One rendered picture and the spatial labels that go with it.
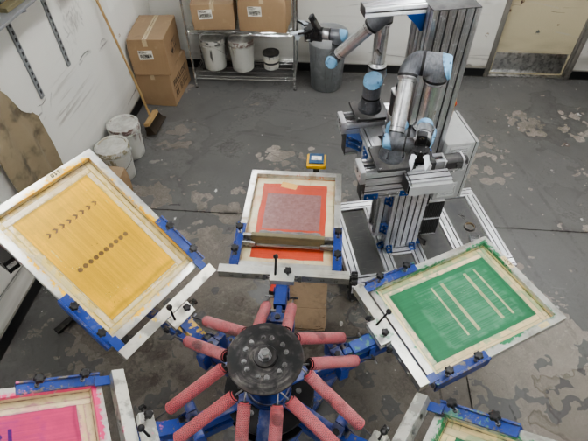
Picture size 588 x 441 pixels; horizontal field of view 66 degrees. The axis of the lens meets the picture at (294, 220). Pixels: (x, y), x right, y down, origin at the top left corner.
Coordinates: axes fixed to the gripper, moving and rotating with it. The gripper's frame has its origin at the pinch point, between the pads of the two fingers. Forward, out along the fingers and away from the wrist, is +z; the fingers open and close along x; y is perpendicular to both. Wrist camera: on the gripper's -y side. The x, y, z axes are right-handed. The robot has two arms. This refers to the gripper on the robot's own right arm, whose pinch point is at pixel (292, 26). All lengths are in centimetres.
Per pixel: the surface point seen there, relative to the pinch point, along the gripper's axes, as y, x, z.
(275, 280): 39, -155, -36
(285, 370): 9, -204, -60
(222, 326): 23, -190, -26
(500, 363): 153, -120, -176
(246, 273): 43, -153, -20
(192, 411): 33, -224, -24
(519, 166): 183, 96, -193
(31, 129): 57, -77, 178
